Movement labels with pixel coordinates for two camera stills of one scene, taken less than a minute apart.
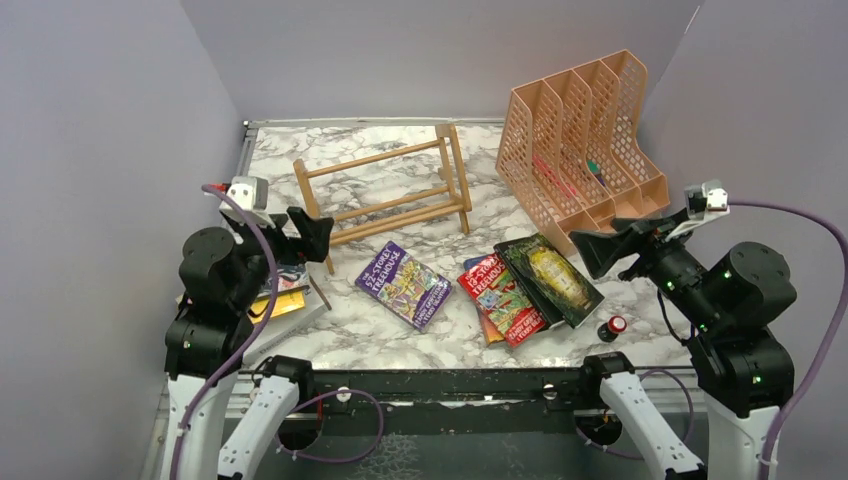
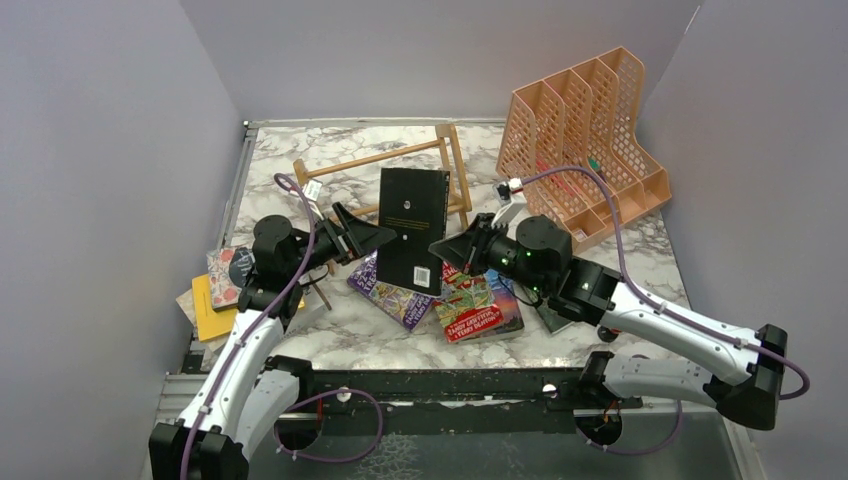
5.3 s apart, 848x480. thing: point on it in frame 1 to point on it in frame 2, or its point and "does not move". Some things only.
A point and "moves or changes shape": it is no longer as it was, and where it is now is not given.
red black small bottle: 608,331 does not move
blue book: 490,333 to 508,302
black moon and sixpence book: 550,315 to 413,205
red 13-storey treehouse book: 491,286 to 466,308
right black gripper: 642,234 to 469,247
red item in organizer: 544,168 does not move
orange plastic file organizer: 572,147 does not move
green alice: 572,296 moves or changes shape
